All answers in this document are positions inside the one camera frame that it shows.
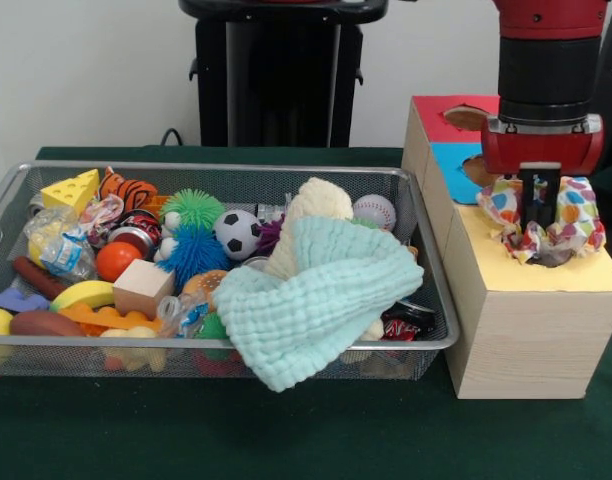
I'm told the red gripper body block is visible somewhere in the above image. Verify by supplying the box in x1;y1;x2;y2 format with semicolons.
480;114;605;176

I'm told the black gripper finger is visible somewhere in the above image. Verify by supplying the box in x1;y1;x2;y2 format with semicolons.
521;169;543;227
541;169;562;225

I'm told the colourful spotted cloth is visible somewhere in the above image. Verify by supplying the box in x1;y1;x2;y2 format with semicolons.
476;174;607;266

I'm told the cream knitted cloth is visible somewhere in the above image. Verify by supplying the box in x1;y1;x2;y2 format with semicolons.
260;177;385;342

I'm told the light blue knitted cloth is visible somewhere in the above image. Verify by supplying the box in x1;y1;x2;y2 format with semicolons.
211;215;426;392

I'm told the wooden box with three holes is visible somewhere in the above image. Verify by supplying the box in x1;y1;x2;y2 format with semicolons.
401;94;612;400

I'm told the shallow mesh bin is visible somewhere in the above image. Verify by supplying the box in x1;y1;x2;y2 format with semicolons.
0;159;461;380

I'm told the white toy baseball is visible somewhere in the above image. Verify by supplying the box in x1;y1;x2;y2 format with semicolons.
352;194;397;232

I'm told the black and white soccer ball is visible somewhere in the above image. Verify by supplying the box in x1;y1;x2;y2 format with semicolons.
214;209;263;261

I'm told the green spiky ball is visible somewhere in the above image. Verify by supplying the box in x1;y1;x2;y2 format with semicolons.
160;188;227;234

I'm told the blue spiky toy with eyes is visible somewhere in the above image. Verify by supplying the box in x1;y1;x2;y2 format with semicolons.
153;212;218;294

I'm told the orange tiger plush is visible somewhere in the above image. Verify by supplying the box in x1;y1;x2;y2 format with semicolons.
96;166;159;210

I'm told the orange-red ball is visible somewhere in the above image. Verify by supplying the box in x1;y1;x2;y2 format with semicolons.
95;242;143;282

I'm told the yellow toy banana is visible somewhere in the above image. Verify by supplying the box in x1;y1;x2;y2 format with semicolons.
49;280;116;314

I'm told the yellow cheese wedge toy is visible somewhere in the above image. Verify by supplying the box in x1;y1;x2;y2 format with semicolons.
40;168;101;209

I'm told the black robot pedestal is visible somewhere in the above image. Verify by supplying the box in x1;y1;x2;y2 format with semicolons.
178;0;390;148

